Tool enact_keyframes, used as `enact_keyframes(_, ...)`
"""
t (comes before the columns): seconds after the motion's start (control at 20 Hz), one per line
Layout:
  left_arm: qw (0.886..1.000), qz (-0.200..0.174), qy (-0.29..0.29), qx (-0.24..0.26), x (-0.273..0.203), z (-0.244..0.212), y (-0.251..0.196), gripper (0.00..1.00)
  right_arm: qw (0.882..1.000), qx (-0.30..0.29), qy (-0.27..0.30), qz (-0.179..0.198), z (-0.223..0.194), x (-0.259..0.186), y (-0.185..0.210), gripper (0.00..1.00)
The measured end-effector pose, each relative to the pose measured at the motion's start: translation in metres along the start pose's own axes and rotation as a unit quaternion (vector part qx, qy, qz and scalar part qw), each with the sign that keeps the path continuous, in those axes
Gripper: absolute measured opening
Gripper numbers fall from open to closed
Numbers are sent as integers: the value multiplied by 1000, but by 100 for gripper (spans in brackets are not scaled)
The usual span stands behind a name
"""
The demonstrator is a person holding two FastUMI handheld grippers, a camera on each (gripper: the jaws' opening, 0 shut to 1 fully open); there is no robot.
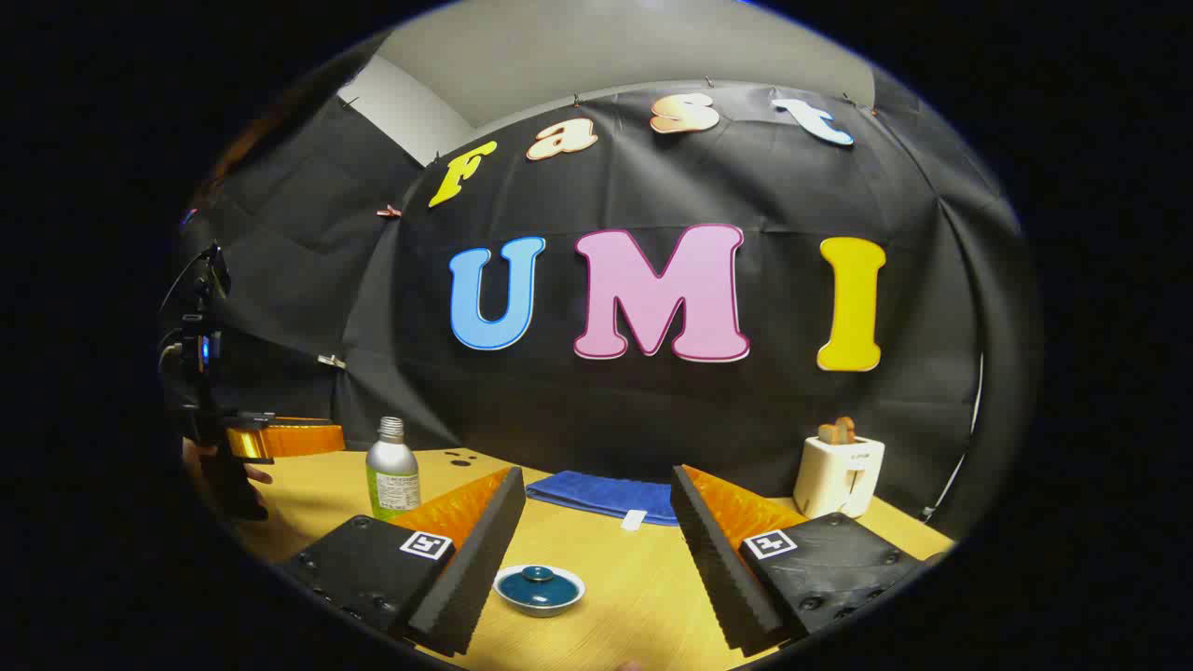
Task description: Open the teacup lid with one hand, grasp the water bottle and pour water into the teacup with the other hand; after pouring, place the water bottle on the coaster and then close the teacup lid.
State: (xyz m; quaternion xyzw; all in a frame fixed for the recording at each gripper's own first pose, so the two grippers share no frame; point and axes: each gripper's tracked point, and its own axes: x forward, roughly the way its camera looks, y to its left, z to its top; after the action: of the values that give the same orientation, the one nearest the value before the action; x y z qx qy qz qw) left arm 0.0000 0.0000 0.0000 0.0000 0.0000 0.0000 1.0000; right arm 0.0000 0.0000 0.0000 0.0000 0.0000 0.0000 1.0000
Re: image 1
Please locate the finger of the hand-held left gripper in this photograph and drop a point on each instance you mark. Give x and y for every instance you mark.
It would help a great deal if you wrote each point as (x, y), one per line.
(298, 438)

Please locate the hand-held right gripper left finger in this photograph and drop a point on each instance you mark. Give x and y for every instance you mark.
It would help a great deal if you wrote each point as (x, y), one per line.
(485, 559)

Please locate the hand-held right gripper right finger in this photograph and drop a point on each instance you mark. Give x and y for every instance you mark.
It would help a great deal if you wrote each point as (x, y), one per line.
(713, 568)

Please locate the white teacup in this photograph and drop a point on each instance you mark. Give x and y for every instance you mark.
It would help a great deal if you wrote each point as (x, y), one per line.
(559, 608)

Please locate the silver water bottle green label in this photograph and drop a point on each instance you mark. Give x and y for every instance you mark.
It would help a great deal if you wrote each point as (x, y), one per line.
(391, 466)

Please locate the silver cloth clip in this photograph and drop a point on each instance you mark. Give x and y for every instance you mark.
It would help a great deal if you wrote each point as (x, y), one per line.
(331, 361)

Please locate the blue folded towel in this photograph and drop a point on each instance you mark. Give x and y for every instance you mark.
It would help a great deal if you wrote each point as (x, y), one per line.
(596, 492)

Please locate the white toaster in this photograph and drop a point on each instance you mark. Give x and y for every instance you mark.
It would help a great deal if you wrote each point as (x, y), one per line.
(834, 475)

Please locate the black backdrop cloth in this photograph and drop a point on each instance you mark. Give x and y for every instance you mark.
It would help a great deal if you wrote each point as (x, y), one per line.
(652, 419)

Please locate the brown toast slice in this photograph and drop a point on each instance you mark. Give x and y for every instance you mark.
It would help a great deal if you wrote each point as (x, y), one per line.
(846, 430)
(828, 434)

